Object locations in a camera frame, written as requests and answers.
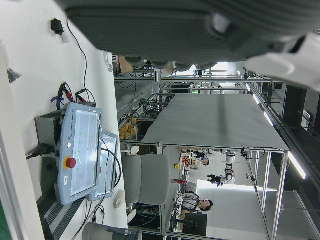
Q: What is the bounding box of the brown cardboard carton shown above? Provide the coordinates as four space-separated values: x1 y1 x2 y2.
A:
117 56 135 74

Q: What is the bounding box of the thin black adapter cable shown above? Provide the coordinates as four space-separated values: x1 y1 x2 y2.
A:
66 18 98 107

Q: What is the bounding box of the aluminium frame rack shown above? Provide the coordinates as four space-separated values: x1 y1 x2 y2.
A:
156 141 292 240

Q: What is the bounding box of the white computer mouse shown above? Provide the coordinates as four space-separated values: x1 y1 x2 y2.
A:
113 189 126 209

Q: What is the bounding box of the grey office chair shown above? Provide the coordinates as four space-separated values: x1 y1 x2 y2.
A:
121 145 172 225

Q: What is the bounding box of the red black alligator clip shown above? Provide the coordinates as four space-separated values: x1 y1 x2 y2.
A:
58 81 75 102
74 89 96 103

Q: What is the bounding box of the grey metal control box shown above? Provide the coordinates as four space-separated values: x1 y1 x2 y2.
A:
34 111 67 198

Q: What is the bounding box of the left robot dexterous hand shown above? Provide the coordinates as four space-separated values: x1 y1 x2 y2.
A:
53 0 320 92

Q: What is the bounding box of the seated person with black hair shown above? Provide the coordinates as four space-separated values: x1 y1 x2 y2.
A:
183 191 214 213

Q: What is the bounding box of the black plug adapter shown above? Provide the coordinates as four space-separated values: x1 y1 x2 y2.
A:
50 17 71 44

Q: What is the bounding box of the black background monitor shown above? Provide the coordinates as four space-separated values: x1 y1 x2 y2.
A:
183 212 208 237

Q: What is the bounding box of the yellow parts stack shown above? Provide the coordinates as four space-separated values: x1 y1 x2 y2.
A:
119 118 138 138

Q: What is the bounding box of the grey backdrop sheet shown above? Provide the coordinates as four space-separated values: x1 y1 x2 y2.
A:
141 93 290 152

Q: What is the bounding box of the blue grey teach pendant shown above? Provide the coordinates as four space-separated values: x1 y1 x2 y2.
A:
56 102 105 206
89 131 120 202

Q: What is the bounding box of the person in white shirt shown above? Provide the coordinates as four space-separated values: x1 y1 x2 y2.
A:
191 152 211 171

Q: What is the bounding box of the ribbed grey heatsink unit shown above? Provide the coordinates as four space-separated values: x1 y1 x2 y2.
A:
36 193 87 240

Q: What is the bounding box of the small screw bag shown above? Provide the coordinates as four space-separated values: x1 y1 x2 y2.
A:
6 67 22 85

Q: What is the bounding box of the thick black pendant cable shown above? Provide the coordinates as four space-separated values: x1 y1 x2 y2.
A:
99 146 123 193

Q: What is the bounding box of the grey water bottle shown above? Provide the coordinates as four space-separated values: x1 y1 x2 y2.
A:
81 221 143 240

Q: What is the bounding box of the black power cable plug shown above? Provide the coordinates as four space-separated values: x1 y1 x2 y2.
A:
26 143 56 161

